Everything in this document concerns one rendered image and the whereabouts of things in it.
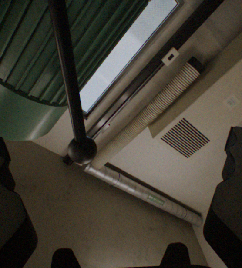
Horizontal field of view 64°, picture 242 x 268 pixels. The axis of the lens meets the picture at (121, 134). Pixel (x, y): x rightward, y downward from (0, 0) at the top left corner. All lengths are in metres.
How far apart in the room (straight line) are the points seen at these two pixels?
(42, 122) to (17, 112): 0.04
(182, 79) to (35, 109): 1.53
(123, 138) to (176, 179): 1.16
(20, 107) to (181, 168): 2.45
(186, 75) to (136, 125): 0.61
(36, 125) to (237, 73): 1.64
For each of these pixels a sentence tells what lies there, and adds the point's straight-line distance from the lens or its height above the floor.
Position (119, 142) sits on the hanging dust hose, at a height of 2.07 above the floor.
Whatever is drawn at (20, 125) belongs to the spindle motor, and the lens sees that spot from 0.32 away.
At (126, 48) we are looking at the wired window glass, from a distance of 1.81.
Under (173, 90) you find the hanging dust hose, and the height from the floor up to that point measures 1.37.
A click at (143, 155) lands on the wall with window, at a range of 2.32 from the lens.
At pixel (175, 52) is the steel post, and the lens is 1.73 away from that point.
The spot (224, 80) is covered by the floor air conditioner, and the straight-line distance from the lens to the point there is 1.77.
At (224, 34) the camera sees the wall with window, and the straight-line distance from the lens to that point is 1.99.
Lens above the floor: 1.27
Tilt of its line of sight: 23 degrees up
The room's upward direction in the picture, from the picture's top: 135 degrees counter-clockwise
